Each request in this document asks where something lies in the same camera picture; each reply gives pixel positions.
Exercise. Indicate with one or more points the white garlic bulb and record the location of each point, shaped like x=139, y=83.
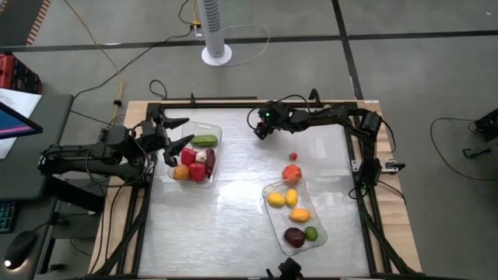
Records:
x=201, y=156

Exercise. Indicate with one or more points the grey desk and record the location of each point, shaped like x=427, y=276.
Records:
x=43, y=116

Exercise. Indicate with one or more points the red bell pepper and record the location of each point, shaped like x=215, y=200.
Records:
x=188, y=155
x=197, y=172

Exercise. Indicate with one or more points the white tower fan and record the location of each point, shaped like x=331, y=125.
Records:
x=213, y=31

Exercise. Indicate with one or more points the dark purple eggplant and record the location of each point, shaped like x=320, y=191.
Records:
x=210, y=161

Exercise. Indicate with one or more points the black metal bar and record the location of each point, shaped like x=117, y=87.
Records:
x=218, y=98

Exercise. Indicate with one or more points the black floor device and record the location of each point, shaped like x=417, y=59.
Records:
x=488, y=124

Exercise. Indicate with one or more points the black floor mat striped edge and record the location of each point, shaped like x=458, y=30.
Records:
x=15, y=19

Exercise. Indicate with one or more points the computer monitor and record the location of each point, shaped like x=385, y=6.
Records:
x=13, y=124

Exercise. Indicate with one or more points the clear plastic basket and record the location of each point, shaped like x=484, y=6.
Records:
x=202, y=128
x=280, y=221

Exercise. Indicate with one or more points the black aluminium table frame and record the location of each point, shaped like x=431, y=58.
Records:
x=218, y=105

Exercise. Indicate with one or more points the small red tomato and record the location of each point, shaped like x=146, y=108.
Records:
x=293, y=156

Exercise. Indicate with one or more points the black keyboard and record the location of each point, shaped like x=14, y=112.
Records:
x=7, y=215

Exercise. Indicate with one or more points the black frame clamp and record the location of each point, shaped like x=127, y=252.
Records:
x=314, y=95
x=191, y=99

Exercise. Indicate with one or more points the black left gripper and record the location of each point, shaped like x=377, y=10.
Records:
x=153, y=138

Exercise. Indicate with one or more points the green lime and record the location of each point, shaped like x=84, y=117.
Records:
x=311, y=233

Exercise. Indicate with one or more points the red plastic crate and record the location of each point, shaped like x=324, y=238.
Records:
x=8, y=72

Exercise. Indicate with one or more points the white paper sheet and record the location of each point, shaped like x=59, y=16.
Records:
x=19, y=102

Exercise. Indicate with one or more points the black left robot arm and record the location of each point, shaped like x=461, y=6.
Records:
x=78, y=155

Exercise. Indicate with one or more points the black table-level camera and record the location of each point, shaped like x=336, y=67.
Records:
x=288, y=269

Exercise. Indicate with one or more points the green cucumber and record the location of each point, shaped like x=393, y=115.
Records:
x=204, y=141

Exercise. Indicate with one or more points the yellow lemon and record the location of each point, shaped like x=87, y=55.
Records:
x=276, y=199
x=292, y=197

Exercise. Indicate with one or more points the white power strip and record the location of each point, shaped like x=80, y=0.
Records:
x=197, y=30

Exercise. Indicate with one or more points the yellow orange mango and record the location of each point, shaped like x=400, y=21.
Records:
x=300, y=215

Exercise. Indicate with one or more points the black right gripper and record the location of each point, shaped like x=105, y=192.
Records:
x=274, y=114

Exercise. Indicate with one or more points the black floor bracket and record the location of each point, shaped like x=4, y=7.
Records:
x=472, y=152

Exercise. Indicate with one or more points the orange-red bell pepper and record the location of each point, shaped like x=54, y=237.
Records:
x=292, y=173

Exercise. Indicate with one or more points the dark red apple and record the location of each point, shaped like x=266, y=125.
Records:
x=294, y=237

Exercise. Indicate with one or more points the orange bell pepper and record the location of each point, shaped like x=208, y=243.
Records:
x=181, y=172

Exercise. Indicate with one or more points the black computer mouse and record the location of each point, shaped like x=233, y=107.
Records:
x=19, y=249

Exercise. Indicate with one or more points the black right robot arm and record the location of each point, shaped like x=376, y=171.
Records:
x=323, y=114

